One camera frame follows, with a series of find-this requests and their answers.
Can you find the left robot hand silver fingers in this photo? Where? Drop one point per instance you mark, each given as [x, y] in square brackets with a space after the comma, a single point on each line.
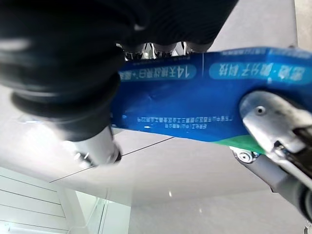
[265, 117]

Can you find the right robot hand black cloth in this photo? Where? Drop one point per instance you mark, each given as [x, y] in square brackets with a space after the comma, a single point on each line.
[61, 61]

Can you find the blue toothpaste box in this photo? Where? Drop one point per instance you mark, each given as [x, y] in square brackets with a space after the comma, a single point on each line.
[175, 102]

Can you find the white slatted cabinet panel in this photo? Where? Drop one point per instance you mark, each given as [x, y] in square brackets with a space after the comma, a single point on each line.
[26, 202]

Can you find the glass door panel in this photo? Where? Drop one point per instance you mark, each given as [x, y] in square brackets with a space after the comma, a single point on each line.
[102, 214]

